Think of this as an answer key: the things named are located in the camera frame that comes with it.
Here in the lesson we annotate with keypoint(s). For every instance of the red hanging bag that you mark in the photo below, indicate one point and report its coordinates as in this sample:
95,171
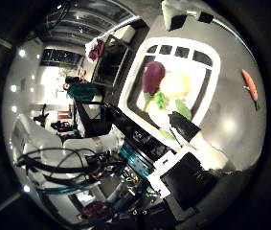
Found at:
95,49

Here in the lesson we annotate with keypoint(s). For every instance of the teal metal frame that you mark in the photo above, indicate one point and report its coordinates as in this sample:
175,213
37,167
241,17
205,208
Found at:
135,159

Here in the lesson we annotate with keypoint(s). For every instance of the white plastic basket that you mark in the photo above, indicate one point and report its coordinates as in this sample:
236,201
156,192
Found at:
211,80

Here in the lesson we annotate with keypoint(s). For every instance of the black cart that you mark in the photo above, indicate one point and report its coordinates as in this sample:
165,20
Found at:
92,118

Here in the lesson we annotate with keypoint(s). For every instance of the black box with white print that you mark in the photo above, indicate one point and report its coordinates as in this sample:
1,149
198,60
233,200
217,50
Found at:
138,134

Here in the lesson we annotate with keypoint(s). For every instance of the purple eggplant plush with eyes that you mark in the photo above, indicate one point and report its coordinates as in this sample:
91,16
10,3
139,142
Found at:
152,78

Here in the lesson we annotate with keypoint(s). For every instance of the round orange plush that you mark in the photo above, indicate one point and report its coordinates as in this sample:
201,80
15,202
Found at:
175,84

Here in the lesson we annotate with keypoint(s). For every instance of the orange carrot plush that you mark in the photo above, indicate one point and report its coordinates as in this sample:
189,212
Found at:
250,86

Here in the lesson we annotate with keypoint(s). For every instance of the black shelf rack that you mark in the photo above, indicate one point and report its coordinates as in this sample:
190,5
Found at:
109,62

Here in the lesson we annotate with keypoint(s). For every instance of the corn plush with green husk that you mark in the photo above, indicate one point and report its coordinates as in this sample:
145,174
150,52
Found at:
160,116

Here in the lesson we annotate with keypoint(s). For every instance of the white box on rack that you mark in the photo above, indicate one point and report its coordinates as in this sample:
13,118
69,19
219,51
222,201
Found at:
125,33

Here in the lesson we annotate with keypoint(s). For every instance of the person in dark red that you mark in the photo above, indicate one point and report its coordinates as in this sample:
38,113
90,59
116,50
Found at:
93,211

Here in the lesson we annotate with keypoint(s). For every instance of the person in teal shirt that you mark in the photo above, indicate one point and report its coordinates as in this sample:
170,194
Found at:
82,91

